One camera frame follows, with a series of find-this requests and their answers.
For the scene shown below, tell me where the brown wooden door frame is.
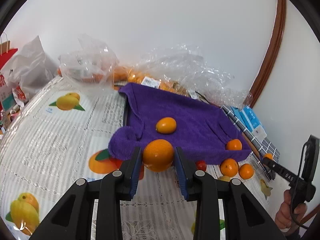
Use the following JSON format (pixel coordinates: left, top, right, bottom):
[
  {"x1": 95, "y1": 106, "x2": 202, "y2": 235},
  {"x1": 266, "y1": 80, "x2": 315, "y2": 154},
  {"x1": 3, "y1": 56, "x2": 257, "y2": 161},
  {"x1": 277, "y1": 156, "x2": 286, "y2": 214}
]
[{"x1": 250, "y1": 0, "x2": 287, "y2": 107}]

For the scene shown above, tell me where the red paper shopping bag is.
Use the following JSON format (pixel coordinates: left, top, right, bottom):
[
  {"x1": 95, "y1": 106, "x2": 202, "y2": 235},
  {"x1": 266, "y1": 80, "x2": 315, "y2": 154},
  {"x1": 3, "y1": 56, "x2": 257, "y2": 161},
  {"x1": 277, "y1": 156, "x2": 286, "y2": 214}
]
[{"x1": 0, "y1": 33, "x2": 18, "y2": 112}]

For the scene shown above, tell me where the red cherry tomato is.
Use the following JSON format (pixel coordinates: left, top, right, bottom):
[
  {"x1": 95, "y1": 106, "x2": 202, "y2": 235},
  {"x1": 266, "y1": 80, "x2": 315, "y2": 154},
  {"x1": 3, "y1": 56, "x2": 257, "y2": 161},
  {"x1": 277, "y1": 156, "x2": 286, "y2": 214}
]
[{"x1": 195, "y1": 160, "x2": 207, "y2": 172}]

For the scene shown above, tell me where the small orange mandarin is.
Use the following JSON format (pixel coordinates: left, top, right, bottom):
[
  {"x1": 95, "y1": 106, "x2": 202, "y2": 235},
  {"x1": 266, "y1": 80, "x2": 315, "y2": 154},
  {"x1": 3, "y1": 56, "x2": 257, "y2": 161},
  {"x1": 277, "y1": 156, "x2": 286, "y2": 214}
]
[{"x1": 226, "y1": 139, "x2": 242, "y2": 151}]

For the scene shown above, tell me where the grey checkered cloth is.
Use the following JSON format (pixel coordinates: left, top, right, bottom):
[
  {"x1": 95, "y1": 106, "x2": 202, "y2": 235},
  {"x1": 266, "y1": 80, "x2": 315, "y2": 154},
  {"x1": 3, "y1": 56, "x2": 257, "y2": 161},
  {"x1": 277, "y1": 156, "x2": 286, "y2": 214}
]
[{"x1": 221, "y1": 105, "x2": 280, "y2": 180}]

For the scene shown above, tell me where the large orange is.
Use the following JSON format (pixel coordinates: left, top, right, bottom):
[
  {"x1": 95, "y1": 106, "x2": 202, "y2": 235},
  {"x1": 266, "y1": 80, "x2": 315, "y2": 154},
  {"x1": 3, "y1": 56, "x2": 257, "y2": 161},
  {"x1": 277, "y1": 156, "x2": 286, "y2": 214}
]
[{"x1": 220, "y1": 158, "x2": 239, "y2": 178}]

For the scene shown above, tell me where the clear bag of oranges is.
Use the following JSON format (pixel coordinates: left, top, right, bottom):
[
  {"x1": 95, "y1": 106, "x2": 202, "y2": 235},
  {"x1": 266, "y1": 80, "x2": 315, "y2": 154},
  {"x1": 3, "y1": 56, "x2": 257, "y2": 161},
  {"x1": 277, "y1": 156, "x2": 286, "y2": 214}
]
[{"x1": 107, "y1": 65, "x2": 189, "y2": 96}]

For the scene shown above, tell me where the crumpled clear plastic bag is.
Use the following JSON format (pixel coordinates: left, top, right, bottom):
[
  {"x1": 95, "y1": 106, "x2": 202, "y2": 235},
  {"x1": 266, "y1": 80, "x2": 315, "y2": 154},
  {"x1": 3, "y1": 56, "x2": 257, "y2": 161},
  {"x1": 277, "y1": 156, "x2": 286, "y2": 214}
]
[{"x1": 136, "y1": 44, "x2": 252, "y2": 109}]

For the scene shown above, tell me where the black tray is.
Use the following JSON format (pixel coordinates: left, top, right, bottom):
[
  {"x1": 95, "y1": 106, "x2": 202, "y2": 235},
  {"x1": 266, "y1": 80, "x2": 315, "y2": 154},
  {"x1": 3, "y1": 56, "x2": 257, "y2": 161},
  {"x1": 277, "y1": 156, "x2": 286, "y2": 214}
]
[{"x1": 123, "y1": 97, "x2": 130, "y2": 126}]

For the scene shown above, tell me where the oval orange fruit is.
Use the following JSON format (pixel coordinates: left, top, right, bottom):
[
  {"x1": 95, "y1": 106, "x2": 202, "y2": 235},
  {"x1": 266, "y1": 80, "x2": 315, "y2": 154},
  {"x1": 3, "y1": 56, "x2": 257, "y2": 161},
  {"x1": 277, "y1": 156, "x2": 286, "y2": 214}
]
[{"x1": 156, "y1": 117, "x2": 177, "y2": 134}]

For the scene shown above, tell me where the green yellow small fruit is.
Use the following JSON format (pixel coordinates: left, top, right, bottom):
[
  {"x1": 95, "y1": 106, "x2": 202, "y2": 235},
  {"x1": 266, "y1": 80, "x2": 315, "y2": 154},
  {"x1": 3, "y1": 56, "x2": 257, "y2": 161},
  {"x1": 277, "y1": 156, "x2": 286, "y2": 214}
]
[{"x1": 218, "y1": 176, "x2": 231, "y2": 182}]

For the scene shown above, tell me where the white plastic bag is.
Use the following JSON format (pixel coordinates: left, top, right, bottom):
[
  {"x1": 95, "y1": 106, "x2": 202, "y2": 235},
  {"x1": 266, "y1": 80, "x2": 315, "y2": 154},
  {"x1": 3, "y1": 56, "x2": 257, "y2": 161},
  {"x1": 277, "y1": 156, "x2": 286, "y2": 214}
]
[{"x1": 1, "y1": 36, "x2": 58, "y2": 102}]

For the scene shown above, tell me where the purple towel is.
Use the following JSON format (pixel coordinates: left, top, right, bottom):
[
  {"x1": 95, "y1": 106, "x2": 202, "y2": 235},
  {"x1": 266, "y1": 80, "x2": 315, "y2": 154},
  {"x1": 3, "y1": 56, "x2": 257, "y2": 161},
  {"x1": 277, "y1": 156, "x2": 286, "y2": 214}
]
[{"x1": 108, "y1": 83, "x2": 251, "y2": 165}]

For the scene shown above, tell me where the blue tissue box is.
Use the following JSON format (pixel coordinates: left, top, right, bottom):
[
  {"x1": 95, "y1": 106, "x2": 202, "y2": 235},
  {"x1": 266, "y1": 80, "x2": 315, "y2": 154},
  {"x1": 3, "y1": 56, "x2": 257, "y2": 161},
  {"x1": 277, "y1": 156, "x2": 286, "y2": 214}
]
[{"x1": 231, "y1": 106, "x2": 267, "y2": 142}]

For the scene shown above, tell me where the person's right hand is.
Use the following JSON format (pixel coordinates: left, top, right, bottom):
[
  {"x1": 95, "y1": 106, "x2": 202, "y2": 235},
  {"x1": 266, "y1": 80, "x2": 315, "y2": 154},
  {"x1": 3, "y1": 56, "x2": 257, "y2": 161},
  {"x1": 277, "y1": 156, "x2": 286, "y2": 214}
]
[{"x1": 274, "y1": 190, "x2": 308, "y2": 232}]

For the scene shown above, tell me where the black cable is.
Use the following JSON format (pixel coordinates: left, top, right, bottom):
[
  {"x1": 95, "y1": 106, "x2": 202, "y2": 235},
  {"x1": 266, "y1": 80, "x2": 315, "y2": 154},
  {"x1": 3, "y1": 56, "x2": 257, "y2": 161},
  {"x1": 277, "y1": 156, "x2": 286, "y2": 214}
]
[{"x1": 195, "y1": 90, "x2": 213, "y2": 104}]

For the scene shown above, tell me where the fruit print tablecloth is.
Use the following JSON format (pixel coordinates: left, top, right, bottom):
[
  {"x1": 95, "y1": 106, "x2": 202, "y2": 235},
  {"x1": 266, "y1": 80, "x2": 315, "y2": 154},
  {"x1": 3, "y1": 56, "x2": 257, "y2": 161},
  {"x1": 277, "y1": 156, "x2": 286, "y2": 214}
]
[{"x1": 0, "y1": 76, "x2": 283, "y2": 240}]

